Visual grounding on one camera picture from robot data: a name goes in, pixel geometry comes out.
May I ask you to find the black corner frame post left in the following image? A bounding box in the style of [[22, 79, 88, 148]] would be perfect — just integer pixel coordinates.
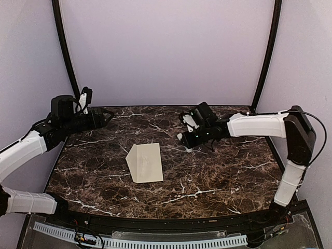
[[51, 0, 80, 98]]

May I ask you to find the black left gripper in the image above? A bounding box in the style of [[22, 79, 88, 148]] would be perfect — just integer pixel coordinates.
[[62, 107, 115, 136]]

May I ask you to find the small glue bottle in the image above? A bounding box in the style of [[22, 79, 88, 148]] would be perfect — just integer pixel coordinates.
[[177, 133, 193, 153]]

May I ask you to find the black corner frame post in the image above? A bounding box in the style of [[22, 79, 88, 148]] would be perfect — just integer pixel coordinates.
[[51, 0, 80, 98], [251, 0, 282, 112]]

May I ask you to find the white slotted cable duct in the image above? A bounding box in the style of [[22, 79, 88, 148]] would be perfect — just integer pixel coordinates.
[[33, 222, 247, 248]]

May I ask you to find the cream envelope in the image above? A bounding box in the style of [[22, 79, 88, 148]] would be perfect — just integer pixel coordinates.
[[126, 143, 164, 184]]

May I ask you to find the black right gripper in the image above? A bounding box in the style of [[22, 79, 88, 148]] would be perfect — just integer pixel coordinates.
[[181, 124, 211, 149]]

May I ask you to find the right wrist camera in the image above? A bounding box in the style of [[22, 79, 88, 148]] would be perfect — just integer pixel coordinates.
[[179, 102, 218, 132]]

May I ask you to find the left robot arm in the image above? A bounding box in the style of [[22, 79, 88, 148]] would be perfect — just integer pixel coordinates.
[[1, 92, 114, 226]]

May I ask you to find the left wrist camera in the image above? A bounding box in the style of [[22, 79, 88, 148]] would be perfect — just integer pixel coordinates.
[[76, 87, 93, 115]]

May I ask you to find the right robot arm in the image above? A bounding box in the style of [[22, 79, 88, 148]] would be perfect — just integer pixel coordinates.
[[177, 102, 316, 225]]

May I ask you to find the black front rail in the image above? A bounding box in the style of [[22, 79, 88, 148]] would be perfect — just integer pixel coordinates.
[[28, 201, 309, 234]]

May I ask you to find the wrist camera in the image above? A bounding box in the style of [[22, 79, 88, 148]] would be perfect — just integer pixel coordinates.
[[76, 87, 93, 115], [179, 102, 218, 132]]

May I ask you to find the black corner frame post right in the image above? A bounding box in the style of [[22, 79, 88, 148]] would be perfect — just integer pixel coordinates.
[[251, 0, 282, 112]]

